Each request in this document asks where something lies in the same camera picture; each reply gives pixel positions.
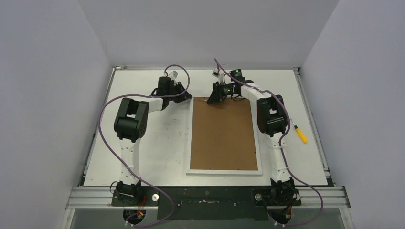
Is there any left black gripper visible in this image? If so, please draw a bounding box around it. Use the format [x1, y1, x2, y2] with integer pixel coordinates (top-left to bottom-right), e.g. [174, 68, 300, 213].
[168, 83, 193, 104]

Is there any white picture frame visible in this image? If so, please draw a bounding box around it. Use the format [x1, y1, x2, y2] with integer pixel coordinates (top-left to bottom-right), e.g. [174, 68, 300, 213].
[186, 97, 263, 176]

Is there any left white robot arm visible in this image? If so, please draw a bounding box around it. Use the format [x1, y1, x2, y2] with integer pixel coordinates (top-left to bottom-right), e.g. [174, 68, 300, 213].
[114, 76, 193, 206]

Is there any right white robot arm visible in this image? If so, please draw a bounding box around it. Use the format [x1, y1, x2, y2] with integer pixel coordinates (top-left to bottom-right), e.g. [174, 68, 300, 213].
[207, 69, 298, 207]

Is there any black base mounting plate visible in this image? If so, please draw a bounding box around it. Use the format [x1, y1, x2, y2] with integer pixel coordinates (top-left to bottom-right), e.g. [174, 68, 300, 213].
[111, 186, 301, 221]

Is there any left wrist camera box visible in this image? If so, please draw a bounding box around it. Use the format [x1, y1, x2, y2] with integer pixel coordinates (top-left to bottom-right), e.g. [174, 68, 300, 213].
[167, 71, 178, 80]

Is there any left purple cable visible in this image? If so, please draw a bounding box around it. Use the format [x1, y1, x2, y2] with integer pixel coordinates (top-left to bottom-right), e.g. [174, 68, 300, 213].
[98, 64, 191, 228]

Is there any purple cable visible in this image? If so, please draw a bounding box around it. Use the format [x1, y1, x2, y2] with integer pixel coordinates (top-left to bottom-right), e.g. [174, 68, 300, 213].
[213, 58, 324, 228]
[98, 64, 191, 228]

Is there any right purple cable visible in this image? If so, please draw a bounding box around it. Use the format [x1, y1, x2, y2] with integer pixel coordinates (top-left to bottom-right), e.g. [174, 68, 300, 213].
[213, 58, 324, 228]

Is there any yellow handled screwdriver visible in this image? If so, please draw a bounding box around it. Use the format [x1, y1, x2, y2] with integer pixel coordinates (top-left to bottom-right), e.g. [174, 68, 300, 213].
[290, 118, 308, 144]

